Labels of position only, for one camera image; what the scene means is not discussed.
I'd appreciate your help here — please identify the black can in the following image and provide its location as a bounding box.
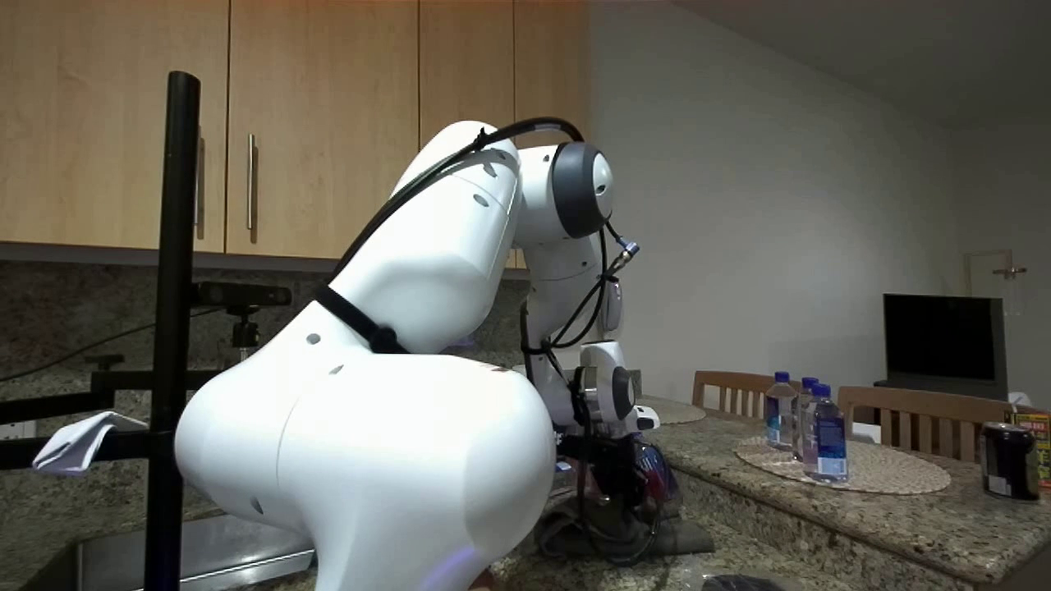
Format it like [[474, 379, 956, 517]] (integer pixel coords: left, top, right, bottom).
[[978, 419, 1040, 503]]

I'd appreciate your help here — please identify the black pole stand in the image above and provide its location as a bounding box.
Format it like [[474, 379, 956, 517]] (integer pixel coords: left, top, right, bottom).
[[0, 69, 257, 591]]

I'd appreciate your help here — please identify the black strap on arm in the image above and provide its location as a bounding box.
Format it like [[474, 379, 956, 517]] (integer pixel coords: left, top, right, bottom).
[[312, 282, 411, 355]]

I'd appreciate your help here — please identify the stainless steel sink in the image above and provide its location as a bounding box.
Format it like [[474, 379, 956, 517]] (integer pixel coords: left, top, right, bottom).
[[19, 503, 317, 591]]

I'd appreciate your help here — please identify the clear water bottle blue label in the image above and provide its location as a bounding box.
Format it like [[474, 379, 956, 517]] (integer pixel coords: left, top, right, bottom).
[[763, 366, 797, 453], [809, 379, 853, 487], [796, 373, 824, 469]]

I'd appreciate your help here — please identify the metal cabinet handle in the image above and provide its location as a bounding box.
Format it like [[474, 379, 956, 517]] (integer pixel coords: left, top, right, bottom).
[[243, 132, 262, 246], [191, 132, 209, 242]]

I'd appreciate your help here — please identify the thick black arm hose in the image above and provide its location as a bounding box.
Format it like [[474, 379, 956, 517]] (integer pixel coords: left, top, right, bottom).
[[326, 114, 588, 290]]

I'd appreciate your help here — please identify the wooden upper cabinet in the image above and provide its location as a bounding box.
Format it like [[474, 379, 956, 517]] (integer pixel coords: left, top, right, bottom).
[[0, 0, 588, 275]]

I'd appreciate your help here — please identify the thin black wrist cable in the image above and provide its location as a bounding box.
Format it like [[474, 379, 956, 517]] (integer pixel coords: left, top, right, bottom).
[[519, 211, 648, 550]]

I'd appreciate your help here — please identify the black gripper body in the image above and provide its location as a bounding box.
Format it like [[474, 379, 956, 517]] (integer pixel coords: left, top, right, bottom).
[[563, 430, 650, 500]]

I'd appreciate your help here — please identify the round woven placemat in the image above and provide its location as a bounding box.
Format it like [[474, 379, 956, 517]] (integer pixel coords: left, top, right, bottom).
[[734, 433, 956, 500], [643, 393, 713, 430]]

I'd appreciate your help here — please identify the white crumpled paper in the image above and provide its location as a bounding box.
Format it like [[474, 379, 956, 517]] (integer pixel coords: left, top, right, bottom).
[[30, 406, 150, 477]]

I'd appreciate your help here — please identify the flat screen monitor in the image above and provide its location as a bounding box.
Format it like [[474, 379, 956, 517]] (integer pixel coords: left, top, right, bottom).
[[879, 293, 1011, 400]]

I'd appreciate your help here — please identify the colourful snack package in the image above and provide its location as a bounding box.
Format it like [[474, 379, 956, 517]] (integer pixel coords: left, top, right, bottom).
[[1020, 404, 1051, 497]]

